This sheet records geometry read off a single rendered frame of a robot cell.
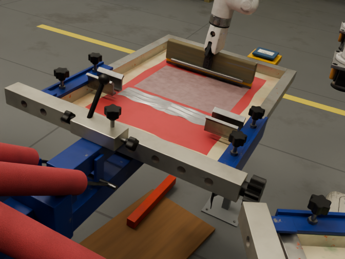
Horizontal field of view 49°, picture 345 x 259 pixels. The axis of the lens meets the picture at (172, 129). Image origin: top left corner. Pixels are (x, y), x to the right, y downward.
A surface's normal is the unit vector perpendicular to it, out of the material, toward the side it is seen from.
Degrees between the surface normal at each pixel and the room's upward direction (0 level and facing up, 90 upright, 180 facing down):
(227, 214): 0
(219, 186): 90
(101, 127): 0
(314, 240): 90
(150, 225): 0
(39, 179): 69
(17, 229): 45
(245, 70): 91
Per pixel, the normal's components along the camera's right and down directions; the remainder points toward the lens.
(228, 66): -0.46, 0.45
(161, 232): 0.11, -0.84
